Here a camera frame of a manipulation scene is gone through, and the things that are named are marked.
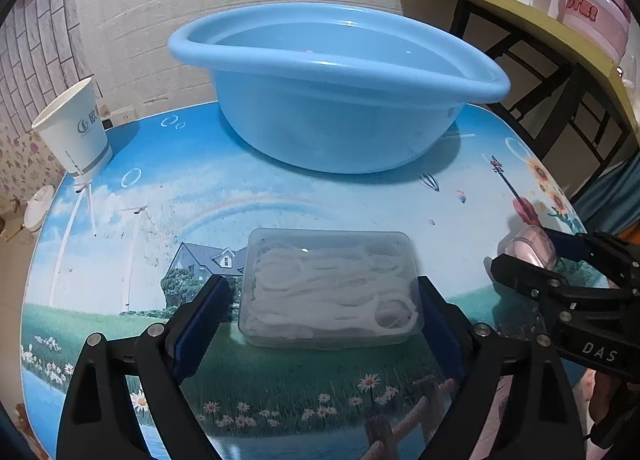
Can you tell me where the dark blue cloth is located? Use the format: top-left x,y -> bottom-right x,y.
574,154 -> 640,247

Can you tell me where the pink electric pot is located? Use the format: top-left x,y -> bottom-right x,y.
557,0 -> 632,63

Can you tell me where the white wall socket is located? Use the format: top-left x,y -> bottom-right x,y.
102,106 -> 139,129

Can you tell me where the white waste bin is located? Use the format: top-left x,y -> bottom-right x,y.
22,184 -> 56,233

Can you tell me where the clear floss pick box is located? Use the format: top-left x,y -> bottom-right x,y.
237,227 -> 426,349

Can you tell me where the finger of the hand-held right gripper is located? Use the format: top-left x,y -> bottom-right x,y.
490,254 -> 626,313
538,228 -> 640,287

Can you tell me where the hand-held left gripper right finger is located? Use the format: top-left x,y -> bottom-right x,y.
417,275 -> 587,460

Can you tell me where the rose gold metallic case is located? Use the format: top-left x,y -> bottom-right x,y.
499,225 -> 559,271

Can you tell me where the person's right hand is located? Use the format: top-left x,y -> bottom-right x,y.
588,369 -> 621,427

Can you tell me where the black metal desk frame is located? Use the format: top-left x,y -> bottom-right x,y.
452,0 -> 635,191

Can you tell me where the yellow desk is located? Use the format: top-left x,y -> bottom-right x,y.
395,0 -> 640,141

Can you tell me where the blue plastic basin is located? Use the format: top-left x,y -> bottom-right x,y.
167,2 -> 512,175

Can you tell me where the white paper cup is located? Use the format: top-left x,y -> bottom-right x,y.
30,76 -> 114,179

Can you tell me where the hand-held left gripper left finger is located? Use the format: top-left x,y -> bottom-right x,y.
57,273 -> 234,460

